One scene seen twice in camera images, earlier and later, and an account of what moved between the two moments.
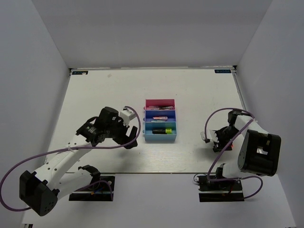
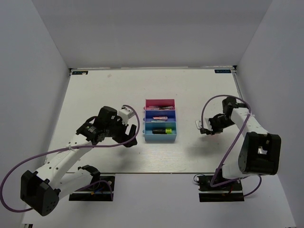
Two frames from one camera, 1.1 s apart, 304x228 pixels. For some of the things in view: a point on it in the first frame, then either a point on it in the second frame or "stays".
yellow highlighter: x=159 y=131 stays
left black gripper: x=124 y=138 stays
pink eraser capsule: x=160 y=118 stays
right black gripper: x=219 y=146 -> x=214 y=131
